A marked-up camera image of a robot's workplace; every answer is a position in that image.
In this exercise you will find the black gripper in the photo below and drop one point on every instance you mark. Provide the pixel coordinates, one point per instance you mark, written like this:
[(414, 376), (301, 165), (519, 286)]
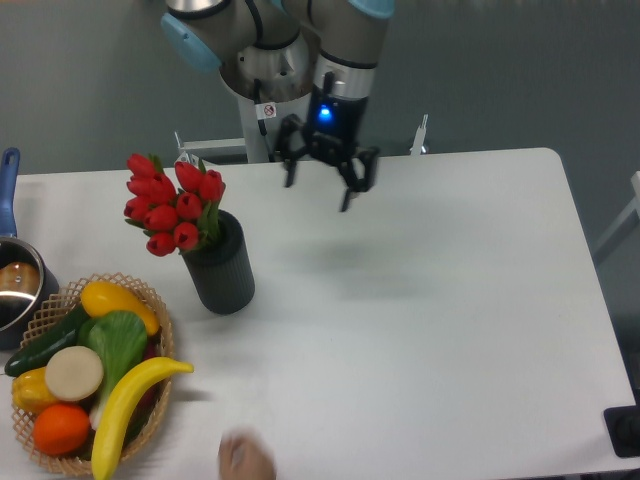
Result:
[(330, 133)]

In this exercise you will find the red tulip bouquet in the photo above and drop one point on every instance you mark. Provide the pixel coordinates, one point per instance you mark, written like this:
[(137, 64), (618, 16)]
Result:
[(181, 215)]

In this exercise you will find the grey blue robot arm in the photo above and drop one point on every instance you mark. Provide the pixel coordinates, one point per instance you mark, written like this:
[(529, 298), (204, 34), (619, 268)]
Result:
[(351, 34)]

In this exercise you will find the dark grey ribbed vase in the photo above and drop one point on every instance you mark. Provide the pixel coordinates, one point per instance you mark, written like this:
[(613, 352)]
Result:
[(222, 275)]

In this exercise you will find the blurred human hand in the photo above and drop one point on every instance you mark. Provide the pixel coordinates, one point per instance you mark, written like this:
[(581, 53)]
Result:
[(242, 455)]

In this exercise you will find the yellow squash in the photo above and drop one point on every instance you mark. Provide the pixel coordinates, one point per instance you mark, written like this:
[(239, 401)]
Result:
[(98, 298)]

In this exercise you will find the green leafy vegetable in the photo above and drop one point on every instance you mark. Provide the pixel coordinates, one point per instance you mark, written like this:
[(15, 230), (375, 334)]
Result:
[(119, 338)]

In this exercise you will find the woven wicker basket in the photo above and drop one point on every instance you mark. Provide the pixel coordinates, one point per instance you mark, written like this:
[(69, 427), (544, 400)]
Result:
[(147, 417)]

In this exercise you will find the white object right edge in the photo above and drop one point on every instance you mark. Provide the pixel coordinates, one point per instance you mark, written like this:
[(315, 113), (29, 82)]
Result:
[(620, 228)]

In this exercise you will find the dark green cucumber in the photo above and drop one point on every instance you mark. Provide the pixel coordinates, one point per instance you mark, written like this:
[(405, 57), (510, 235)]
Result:
[(39, 351)]

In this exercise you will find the beige round disc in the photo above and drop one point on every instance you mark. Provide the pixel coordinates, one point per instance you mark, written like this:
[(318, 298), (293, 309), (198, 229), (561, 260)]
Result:
[(74, 373)]

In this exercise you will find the yellow banana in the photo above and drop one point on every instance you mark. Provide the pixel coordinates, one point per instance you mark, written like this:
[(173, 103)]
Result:
[(110, 434)]

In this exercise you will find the yellow bell pepper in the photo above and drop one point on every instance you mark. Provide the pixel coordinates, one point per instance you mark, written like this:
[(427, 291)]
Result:
[(30, 392)]

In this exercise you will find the orange fruit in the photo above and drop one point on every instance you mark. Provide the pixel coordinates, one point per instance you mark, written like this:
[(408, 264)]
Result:
[(61, 429)]

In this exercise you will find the black device at edge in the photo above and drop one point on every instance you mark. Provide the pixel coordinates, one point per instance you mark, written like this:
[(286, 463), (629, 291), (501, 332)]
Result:
[(623, 428)]

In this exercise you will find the blue handled saucepan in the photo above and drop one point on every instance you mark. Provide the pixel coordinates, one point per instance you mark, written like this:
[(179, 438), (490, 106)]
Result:
[(26, 281)]

